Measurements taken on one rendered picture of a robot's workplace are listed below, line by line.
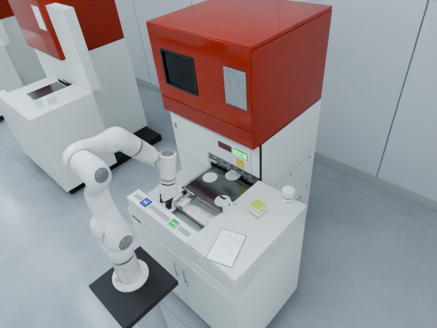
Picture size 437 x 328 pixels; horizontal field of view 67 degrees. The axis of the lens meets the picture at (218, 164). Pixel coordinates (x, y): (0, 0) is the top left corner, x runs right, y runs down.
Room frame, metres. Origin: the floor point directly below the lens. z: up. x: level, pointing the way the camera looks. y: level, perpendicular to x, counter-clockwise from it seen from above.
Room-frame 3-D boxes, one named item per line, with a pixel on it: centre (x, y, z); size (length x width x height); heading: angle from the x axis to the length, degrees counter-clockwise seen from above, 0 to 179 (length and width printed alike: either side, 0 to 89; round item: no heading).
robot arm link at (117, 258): (1.03, 0.54, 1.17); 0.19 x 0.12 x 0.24; 46
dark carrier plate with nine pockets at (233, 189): (1.60, -0.01, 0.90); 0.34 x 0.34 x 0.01; 43
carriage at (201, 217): (1.40, 0.18, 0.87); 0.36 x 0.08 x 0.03; 43
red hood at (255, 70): (2.04, -0.20, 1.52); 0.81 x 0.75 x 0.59; 43
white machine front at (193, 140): (1.83, 0.03, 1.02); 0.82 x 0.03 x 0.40; 43
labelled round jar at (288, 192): (1.32, -0.37, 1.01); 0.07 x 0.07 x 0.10
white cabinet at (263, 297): (1.41, 0.08, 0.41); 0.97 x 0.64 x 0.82; 43
